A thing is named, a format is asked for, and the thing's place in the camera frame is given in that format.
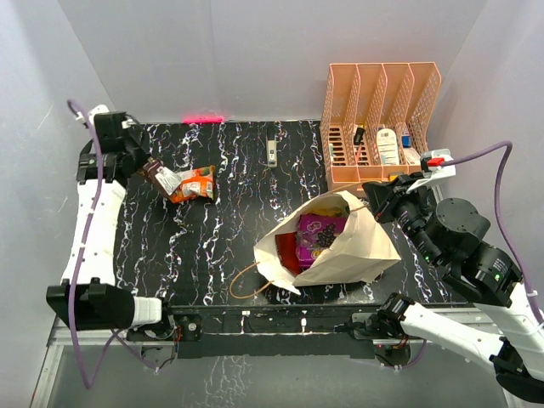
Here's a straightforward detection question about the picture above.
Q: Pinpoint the purple snack packet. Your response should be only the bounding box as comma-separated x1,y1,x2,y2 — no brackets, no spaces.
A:
296,214,347,269

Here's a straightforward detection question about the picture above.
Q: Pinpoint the red snack packet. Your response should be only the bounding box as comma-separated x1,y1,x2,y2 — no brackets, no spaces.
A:
275,232,302,276

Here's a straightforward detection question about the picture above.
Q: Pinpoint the black yellow highlighter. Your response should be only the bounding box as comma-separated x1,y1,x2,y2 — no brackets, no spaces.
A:
353,125,366,146

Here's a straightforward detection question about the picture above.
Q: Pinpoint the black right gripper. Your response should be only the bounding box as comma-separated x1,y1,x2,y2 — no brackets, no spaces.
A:
361,171,440,265

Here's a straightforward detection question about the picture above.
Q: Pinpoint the peach plastic desk organizer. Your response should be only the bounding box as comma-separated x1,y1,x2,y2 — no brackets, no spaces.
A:
320,62,441,196

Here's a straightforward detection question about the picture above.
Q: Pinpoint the pink tape strip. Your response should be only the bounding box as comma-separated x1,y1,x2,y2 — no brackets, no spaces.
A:
182,114,224,124

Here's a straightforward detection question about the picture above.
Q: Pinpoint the brown sea salt packet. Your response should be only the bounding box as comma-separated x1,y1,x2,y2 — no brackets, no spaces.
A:
137,157,182,197

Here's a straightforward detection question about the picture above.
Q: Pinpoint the grey black stapler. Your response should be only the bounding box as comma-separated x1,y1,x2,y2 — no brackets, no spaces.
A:
266,127,277,168

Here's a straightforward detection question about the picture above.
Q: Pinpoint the beige paper bag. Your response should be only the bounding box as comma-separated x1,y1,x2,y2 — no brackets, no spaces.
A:
229,190,400,299

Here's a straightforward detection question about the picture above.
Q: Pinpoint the orange snack packet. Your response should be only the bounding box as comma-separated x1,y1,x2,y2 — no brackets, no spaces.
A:
170,165,215,203

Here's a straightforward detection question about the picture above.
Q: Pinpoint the white lotion tube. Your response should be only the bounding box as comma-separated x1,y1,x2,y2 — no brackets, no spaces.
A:
377,127,400,166

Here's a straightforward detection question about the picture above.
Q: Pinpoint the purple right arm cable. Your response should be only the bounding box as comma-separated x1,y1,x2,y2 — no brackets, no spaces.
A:
441,140,544,324

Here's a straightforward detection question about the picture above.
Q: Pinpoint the black front mounting rail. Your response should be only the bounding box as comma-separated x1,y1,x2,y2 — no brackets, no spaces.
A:
173,303,379,359

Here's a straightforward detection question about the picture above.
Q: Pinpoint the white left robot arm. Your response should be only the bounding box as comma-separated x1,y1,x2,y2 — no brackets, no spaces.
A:
46,101,176,339

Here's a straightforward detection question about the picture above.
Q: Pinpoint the small white blue box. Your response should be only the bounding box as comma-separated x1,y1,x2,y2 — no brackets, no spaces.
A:
401,134,421,166

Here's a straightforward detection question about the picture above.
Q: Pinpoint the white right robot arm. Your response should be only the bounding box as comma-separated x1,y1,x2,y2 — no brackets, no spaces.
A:
353,173,543,404

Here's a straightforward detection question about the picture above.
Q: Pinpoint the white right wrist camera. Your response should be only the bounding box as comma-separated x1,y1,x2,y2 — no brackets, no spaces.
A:
407,149,456,193

